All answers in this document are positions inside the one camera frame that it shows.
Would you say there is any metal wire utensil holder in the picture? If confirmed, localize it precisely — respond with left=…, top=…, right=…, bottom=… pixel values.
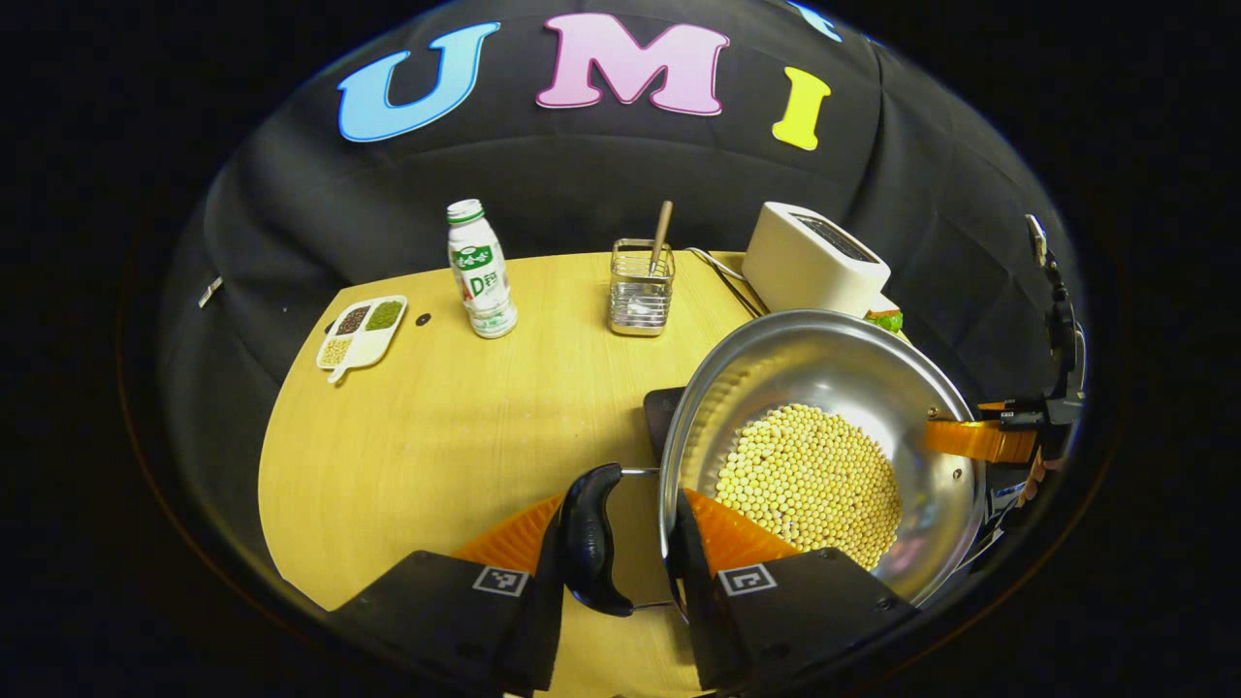
left=607, top=238, right=677, bottom=338

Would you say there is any pile of yellow soybeans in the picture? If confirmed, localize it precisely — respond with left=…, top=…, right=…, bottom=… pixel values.
left=714, top=403, right=904, bottom=572

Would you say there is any white toaster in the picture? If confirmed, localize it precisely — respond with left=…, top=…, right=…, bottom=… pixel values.
left=741, top=201, right=894, bottom=322

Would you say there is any black induction cooktop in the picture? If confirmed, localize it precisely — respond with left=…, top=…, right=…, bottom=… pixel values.
left=643, top=387, right=690, bottom=462

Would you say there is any steel pot with black handle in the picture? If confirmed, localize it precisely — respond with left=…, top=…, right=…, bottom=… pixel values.
left=559, top=309, right=989, bottom=619

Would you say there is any black backdrop cloth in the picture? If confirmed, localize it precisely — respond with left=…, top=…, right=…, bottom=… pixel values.
left=160, top=0, right=1089, bottom=607

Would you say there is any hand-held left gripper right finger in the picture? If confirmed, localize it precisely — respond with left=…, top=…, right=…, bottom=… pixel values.
left=669, top=488, right=918, bottom=692

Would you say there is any white bottle with green label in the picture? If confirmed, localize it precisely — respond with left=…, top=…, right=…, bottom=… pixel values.
left=446, top=198, right=520, bottom=340

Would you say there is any toaster power cable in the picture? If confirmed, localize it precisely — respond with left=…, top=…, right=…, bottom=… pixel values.
left=683, top=246, right=769, bottom=320

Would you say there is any white divided dish of beans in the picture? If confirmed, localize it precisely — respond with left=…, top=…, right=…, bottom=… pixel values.
left=315, top=294, right=409, bottom=385

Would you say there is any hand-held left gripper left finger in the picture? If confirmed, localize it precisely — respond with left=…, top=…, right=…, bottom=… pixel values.
left=330, top=494, right=569, bottom=695

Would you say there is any wooden handled spoon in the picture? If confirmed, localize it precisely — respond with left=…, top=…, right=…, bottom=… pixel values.
left=647, top=200, right=675, bottom=278

